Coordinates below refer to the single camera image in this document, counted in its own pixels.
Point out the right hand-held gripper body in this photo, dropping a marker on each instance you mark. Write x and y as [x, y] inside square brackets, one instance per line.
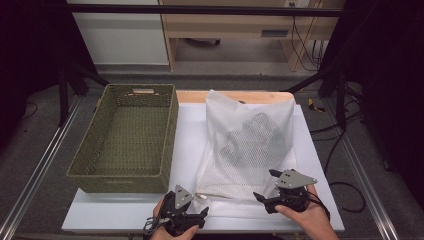
[295, 180]

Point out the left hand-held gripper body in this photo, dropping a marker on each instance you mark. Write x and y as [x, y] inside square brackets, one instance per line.
[181, 200]

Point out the white mesh laundry bag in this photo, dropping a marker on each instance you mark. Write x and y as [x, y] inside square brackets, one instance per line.
[226, 186]

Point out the blue denim jeans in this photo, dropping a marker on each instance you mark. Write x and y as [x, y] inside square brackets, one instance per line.
[253, 136]

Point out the green woven basket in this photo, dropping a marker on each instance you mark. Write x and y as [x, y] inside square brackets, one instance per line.
[133, 140]

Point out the person's left hand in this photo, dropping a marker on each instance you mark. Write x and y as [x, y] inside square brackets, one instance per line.
[186, 235]

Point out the person's right hand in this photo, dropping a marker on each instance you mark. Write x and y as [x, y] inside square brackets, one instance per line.
[310, 223]

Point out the white table mat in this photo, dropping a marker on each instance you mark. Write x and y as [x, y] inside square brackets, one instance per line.
[110, 213]

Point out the yellow and black tool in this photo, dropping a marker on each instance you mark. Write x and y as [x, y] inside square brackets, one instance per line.
[313, 105]

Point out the black metal stand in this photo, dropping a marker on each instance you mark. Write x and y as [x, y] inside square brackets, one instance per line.
[340, 100]
[63, 96]

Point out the wooden table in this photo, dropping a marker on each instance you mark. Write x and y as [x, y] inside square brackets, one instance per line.
[190, 96]

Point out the dark curtain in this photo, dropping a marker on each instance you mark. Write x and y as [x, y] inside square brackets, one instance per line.
[30, 50]
[393, 83]

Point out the black elongated object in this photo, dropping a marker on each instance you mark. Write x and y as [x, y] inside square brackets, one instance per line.
[203, 42]

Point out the light wooden desk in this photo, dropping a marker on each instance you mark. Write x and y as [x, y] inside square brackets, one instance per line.
[226, 28]

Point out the white cabinet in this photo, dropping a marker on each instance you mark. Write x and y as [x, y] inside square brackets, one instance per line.
[123, 40]

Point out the black horizontal bar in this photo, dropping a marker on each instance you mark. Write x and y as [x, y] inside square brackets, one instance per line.
[200, 10]

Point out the metal floor rail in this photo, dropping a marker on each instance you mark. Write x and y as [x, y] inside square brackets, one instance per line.
[40, 170]
[366, 183]

